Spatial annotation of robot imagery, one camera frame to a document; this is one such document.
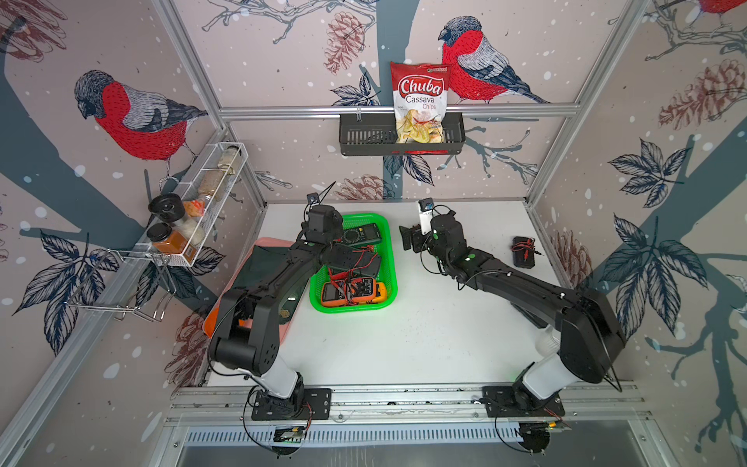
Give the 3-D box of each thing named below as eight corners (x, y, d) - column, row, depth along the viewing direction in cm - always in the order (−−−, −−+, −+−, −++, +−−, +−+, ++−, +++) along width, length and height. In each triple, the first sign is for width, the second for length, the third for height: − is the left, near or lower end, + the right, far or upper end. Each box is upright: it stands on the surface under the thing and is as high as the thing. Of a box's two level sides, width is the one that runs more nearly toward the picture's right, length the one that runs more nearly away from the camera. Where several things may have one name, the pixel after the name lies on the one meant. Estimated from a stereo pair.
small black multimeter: (512, 266, 103) (516, 258, 99) (510, 241, 110) (515, 234, 106) (531, 270, 102) (537, 262, 98) (529, 245, 109) (534, 237, 105)
